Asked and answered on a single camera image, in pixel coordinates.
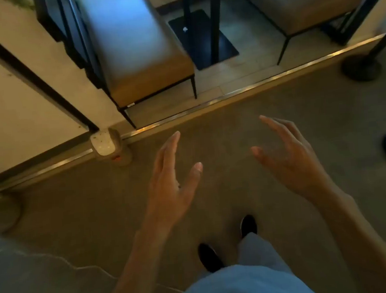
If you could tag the person's left hand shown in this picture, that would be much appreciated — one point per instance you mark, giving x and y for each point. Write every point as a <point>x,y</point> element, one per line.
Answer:
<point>166,193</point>

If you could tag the person's right hand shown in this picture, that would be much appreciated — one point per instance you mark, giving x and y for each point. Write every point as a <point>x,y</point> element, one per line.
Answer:
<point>298,169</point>

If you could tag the person's left forearm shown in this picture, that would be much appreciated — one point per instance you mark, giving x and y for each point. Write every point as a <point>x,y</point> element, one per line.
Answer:
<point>139,272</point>

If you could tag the person's right forearm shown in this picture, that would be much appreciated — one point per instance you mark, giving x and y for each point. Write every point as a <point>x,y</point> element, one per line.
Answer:
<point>361,248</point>

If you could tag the person's right black shoe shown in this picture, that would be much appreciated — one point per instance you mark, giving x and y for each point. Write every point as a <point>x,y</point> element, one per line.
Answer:
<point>248,225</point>

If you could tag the person's black shoe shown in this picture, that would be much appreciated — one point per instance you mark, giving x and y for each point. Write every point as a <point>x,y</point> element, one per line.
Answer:
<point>210,258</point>
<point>248,225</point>

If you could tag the person's left black shoe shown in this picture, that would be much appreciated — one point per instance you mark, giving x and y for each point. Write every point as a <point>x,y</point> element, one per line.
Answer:
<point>210,258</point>

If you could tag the white sticker label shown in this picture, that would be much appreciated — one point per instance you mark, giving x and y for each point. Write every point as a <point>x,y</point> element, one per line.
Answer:
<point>130,105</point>

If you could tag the metal floor threshold strip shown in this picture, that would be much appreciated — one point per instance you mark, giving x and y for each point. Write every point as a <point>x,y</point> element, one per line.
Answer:
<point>242,89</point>

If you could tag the brown bench with sticker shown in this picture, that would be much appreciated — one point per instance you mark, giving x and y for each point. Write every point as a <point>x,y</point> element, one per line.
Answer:
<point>128,39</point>

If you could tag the black metal grille partition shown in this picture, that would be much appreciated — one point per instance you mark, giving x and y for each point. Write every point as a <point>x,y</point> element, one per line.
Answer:
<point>362,8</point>
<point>70,27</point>

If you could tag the black stanchion post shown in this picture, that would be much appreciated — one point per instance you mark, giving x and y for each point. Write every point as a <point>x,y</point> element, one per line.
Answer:
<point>360,68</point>

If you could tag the table with black pedestal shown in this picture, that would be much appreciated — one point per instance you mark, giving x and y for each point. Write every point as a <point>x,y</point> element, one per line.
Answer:
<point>204,40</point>

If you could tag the black wall post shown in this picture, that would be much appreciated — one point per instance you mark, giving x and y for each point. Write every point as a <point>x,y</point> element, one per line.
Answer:
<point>34,78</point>

